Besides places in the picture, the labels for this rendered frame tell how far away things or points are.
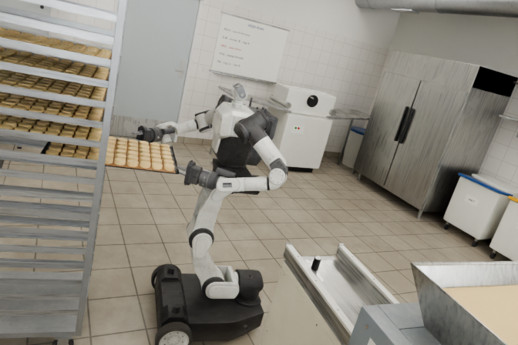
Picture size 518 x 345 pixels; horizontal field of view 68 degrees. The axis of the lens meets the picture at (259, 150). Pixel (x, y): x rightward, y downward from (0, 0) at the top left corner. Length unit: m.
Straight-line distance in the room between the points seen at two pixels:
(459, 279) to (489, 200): 4.11
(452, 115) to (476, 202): 1.09
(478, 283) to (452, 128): 4.12
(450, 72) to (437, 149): 0.97
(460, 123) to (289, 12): 2.88
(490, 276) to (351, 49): 5.95
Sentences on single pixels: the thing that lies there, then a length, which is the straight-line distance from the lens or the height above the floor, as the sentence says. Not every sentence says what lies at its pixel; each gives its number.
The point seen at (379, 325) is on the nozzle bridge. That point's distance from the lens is 1.04.
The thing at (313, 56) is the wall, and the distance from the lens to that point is 6.53.
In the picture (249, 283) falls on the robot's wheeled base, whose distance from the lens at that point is 2.52.
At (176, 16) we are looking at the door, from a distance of 5.61.
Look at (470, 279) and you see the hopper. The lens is 1.21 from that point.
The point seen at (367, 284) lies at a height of 0.86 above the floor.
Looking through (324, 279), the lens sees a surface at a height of 0.84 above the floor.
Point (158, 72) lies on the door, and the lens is 5.63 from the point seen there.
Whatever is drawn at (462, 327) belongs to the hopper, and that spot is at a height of 1.27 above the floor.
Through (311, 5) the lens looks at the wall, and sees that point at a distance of 6.41.
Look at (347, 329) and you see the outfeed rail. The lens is 1.47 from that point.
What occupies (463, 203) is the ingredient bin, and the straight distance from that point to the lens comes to 5.42.
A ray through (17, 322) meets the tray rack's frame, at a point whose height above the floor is 0.15.
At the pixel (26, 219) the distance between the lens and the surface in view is 2.52.
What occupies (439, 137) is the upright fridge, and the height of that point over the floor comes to 1.12.
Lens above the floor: 1.74
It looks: 16 degrees down
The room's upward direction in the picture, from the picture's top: 14 degrees clockwise
